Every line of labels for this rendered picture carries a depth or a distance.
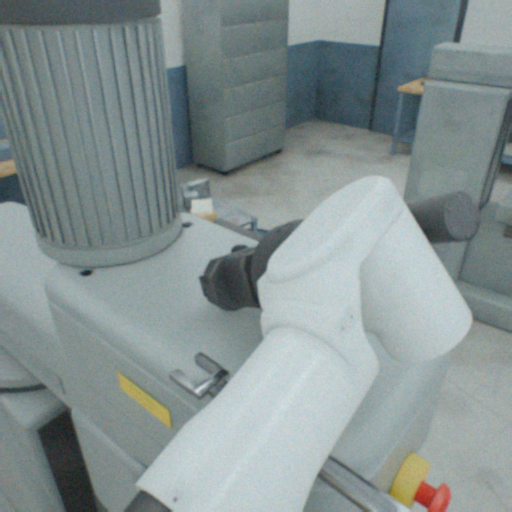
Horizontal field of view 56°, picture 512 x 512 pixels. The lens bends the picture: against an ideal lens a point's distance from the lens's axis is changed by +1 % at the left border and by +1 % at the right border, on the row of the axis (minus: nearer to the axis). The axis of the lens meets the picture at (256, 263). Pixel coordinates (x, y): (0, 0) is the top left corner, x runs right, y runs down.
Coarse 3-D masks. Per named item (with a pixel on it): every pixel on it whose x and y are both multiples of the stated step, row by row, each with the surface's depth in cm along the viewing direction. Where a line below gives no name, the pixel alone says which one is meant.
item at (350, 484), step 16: (208, 368) 45; (192, 384) 43; (208, 384) 43; (224, 384) 43; (336, 464) 36; (336, 480) 35; (352, 480) 35; (352, 496) 34; (368, 496) 34; (384, 496) 34
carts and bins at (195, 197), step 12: (204, 180) 325; (180, 192) 341; (192, 192) 319; (204, 192) 329; (180, 204) 324; (192, 204) 309; (204, 204) 309; (216, 204) 324; (228, 204) 324; (204, 216) 297; (216, 216) 302; (228, 216) 309; (240, 216) 309; (252, 216) 308; (252, 228) 309
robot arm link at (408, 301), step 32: (416, 224) 31; (448, 224) 32; (384, 256) 29; (416, 256) 30; (384, 288) 30; (416, 288) 30; (448, 288) 31; (384, 320) 32; (416, 320) 31; (448, 320) 31; (416, 352) 32
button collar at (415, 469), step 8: (408, 456) 49; (416, 456) 49; (408, 464) 48; (416, 464) 48; (424, 464) 48; (400, 472) 48; (408, 472) 48; (416, 472) 47; (424, 472) 48; (400, 480) 47; (408, 480) 47; (416, 480) 47; (424, 480) 50; (392, 488) 48; (400, 488) 47; (408, 488) 47; (416, 488) 48; (392, 496) 48; (400, 496) 47; (408, 496) 47; (408, 504) 47
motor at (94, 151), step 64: (0, 0) 45; (64, 0) 45; (128, 0) 48; (0, 64) 50; (64, 64) 48; (128, 64) 51; (64, 128) 51; (128, 128) 54; (64, 192) 56; (128, 192) 57; (64, 256) 60; (128, 256) 61
